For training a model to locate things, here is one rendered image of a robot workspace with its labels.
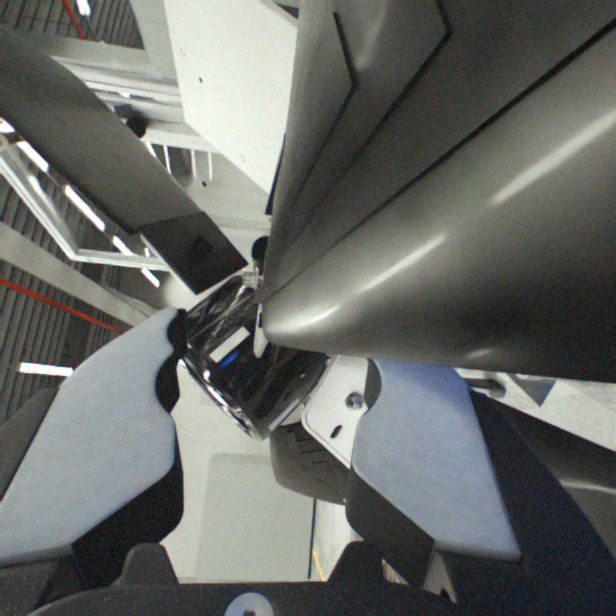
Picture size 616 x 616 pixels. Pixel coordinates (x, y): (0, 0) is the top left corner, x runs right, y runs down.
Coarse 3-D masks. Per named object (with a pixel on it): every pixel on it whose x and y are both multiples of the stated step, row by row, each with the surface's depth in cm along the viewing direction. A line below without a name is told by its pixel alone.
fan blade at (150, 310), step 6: (96, 282) 53; (108, 288) 54; (114, 294) 51; (120, 294) 54; (126, 300) 49; (132, 300) 52; (138, 300) 58; (132, 306) 47; (138, 306) 48; (144, 306) 50; (150, 306) 54; (144, 312) 45; (150, 312) 45; (156, 312) 46
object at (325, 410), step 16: (336, 368) 30; (352, 368) 29; (320, 384) 30; (336, 384) 30; (352, 384) 29; (320, 400) 30; (336, 400) 29; (304, 416) 31; (320, 416) 30; (336, 416) 29; (352, 416) 29; (320, 432) 30; (352, 432) 29; (336, 448) 29; (352, 448) 29
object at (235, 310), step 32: (256, 256) 35; (224, 288) 30; (256, 288) 29; (192, 320) 28; (224, 320) 27; (256, 320) 27; (192, 352) 26; (288, 352) 27; (320, 352) 29; (224, 384) 25; (256, 384) 26; (288, 384) 28; (256, 416) 27; (288, 416) 31
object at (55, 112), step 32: (0, 32) 30; (0, 64) 27; (32, 64) 31; (0, 96) 24; (32, 96) 28; (64, 96) 32; (96, 96) 38; (32, 128) 25; (64, 128) 29; (96, 128) 33; (128, 128) 38; (64, 160) 26; (96, 160) 29; (128, 160) 33; (96, 192) 27; (128, 192) 30; (160, 192) 34; (128, 224) 28
